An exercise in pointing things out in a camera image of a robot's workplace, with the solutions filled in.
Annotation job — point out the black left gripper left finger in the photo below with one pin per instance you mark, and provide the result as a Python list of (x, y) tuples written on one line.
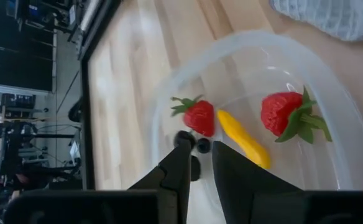
[(169, 180)]

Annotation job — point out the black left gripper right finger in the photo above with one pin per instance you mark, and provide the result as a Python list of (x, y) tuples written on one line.
[(246, 193)]

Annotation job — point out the red strawberry with thin leaves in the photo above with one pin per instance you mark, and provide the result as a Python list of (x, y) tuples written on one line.
[(200, 118)]

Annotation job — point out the red strawberry with broad leaves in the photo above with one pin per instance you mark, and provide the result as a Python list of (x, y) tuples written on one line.
[(278, 113)]

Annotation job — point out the clear plastic tupperware container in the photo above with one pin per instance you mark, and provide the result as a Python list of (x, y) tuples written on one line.
[(246, 77)]

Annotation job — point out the grey waffle dish towel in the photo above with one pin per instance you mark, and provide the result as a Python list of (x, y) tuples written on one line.
[(324, 18)]

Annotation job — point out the black aluminium table frame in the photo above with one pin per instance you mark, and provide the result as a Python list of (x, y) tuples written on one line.
[(87, 140)]

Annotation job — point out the black frame clamp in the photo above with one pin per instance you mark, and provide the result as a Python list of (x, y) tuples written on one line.
[(75, 112)]

